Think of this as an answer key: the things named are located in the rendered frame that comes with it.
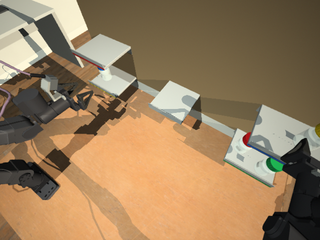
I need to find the clear bottle with yellow cap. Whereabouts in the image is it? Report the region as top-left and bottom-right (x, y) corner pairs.
(292, 123), (320, 151)

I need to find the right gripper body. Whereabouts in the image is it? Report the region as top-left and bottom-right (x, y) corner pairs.
(282, 150), (320, 199)

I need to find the white bottle with red cap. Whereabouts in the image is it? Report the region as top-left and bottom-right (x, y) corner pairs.
(233, 132), (252, 154)

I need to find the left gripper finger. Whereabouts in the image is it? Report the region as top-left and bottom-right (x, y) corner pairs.
(76, 90), (94, 110)
(58, 82), (78, 96)

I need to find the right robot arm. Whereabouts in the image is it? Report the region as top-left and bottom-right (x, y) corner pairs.
(262, 192), (320, 240)

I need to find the white bottle with blue cap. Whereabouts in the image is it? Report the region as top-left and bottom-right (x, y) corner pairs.
(97, 67), (112, 81)

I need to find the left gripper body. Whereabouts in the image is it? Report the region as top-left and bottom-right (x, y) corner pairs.
(41, 77), (85, 115)

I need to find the white bottle with green cap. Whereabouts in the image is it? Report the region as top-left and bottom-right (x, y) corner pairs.
(254, 157), (283, 176)

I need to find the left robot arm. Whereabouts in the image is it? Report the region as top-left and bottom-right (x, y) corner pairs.
(0, 74), (58, 200)

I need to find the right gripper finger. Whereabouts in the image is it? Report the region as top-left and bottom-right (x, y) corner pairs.
(280, 138), (311, 164)

